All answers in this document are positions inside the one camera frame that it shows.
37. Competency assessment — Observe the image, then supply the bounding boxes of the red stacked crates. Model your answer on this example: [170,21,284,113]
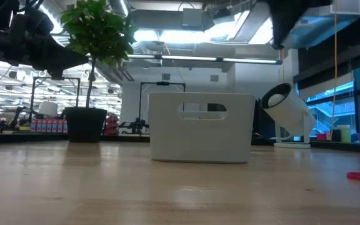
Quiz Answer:
[104,115,120,136]

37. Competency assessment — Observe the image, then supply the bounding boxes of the yellow hanging cord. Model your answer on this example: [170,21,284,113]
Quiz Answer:
[331,0,338,132]

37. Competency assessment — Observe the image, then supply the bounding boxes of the row of pink boxes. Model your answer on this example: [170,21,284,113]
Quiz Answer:
[30,118,68,133]

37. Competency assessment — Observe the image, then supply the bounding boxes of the white plastic bin with handle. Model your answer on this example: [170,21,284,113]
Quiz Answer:
[147,92,256,164]

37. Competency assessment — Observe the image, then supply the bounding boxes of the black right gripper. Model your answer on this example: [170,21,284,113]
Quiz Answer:
[266,0,333,49]

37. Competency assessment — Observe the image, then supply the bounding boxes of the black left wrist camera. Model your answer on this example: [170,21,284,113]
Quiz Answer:
[49,67,66,81]

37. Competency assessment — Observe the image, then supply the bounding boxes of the black plant pot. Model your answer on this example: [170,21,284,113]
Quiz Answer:
[64,107,108,144]

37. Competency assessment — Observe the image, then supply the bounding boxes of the green leafy plant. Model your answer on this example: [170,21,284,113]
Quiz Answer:
[60,0,139,109]

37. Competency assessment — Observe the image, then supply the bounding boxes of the pale green cylinder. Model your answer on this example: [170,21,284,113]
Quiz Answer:
[337,124,352,144]

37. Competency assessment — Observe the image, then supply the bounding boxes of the long ceiling light bar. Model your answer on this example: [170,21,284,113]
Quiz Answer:
[82,47,283,66]

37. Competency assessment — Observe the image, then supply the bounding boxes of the small black rounded object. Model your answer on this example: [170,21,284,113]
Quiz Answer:
[250,132,264,149]

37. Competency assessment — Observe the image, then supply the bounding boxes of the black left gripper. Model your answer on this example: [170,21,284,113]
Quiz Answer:
[9,31,89,71]

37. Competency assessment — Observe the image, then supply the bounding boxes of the white boxy object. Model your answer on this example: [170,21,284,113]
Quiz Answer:
[38,101,59,118]

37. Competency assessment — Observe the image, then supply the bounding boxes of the black metal stand frame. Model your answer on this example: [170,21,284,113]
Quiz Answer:
[29,76,81,124]
[138,81,186,126]

